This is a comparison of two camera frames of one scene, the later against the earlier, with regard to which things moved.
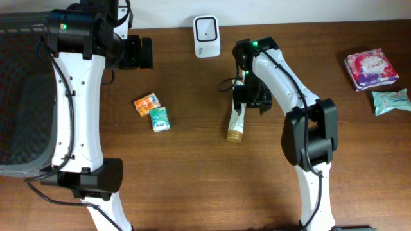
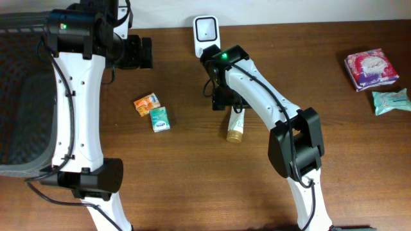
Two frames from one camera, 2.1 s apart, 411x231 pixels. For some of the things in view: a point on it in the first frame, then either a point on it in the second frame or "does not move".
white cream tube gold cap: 237,128 does not move
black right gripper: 264,100 → 218,97
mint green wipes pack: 386,101 does not move
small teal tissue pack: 160,119 does not move
